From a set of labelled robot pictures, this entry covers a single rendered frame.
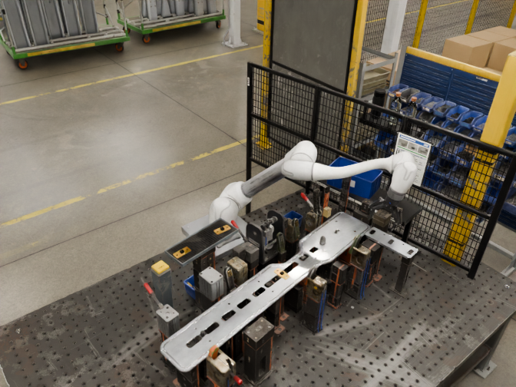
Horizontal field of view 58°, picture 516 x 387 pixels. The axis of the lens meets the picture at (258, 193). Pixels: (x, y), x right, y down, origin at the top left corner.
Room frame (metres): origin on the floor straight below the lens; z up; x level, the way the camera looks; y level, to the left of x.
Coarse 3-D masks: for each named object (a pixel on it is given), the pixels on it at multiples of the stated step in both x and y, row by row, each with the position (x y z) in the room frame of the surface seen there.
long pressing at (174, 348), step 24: (336, 216) 2.22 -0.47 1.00; (312, 240) 1.99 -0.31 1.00; (336, 240) 1.99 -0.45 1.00; (288, 264) 1.79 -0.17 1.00; (312, 264) 1.79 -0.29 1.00; (240, 288) 1.61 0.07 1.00; (264, 288) 1.62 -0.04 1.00; (288, 288) 1.62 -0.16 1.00; (216, 312) 1.46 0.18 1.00; (240, 312) 1.46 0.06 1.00; (192, 336) 1.32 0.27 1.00; (216, 336) 1.32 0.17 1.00; (192, 360) 1.20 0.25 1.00
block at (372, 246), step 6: (366, 240) 2.02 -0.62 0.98; (366, 246) 1.97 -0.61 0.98; (372, 246) 1.97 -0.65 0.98; (378, 246) 1.97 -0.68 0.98; (372, 252) 1.94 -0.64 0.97; (378, 252) 1.97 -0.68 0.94; (372, 258) 1.94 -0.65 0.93; (372, 264) 1.96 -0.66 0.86; (372, 270) 1.97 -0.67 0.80; (372, 276) 1.98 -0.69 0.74; (366, 282) 1.94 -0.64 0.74
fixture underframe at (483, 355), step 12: (504, 324) 1.89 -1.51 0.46; (492, 336) 1.91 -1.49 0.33; (480, 348) 1.89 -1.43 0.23; (492, 348) 1.89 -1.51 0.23; (468, 360) 1.80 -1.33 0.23; (480, 360) 1.82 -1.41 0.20; (456, 372) 1.71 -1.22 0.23; (468, 372) 1.74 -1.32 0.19; (480, 372) 1.87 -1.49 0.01; (444, 384) 1.63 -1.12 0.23
